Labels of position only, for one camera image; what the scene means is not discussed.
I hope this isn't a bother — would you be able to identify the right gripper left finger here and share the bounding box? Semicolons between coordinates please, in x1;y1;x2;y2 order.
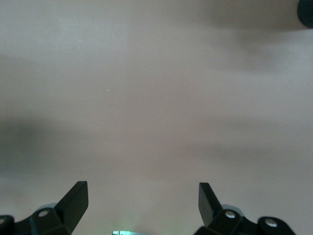
0;181;89;235

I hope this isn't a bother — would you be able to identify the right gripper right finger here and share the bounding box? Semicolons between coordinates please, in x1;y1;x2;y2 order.
195;182;296;235

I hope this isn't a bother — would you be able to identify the black ribbed cylinder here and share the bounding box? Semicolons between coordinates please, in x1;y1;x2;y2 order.
297;0;313;27

